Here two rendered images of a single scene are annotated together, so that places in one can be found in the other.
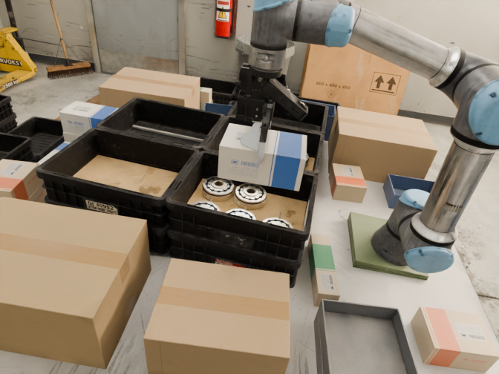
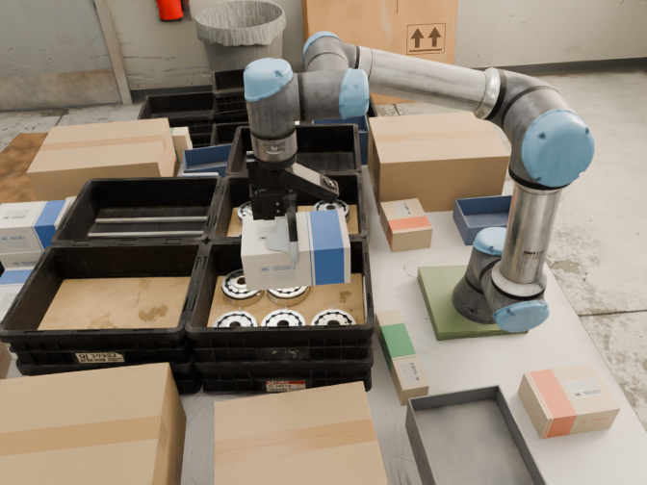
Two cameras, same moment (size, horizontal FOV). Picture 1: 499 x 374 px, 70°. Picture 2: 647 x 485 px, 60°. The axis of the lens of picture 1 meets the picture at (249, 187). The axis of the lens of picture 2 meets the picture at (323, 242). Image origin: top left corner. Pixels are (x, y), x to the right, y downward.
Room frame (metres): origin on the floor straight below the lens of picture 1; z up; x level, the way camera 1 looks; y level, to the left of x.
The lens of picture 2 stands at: (-0.07, 0.03, 1.80)
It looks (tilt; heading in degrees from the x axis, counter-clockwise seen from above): 40 degrees down; 352
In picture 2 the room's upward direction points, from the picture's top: 2 degrees counter-clockwise
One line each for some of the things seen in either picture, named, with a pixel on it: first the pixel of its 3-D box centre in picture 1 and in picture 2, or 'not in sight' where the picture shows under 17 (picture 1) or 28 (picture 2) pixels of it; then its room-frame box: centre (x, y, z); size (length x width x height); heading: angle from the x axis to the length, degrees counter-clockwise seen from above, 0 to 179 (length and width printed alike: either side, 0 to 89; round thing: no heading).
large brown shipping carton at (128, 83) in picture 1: (153, 101); (110, 168); (1.66, 0.53, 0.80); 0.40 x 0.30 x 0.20; 87
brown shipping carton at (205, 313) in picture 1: (222, 323); (297, 463); (0.50, 0.02, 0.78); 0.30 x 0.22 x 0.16; 89
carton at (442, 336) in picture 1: (451, 338); (566, 399); (0.57, -0.58, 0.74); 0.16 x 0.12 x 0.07; 89
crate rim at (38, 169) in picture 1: (124, 162); (110, 288); (0.92, 0.40, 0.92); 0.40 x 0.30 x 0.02; 81
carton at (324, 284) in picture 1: (321, 268); (400, 354); (0.76, -0.25, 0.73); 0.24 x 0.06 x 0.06; 1
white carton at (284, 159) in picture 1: (263, 156); (296, 249); (0.77, -0.02, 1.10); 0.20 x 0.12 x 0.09; 86
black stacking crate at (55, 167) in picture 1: (125, 175); (116, 303); (0.92, 0.40, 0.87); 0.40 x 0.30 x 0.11; 81
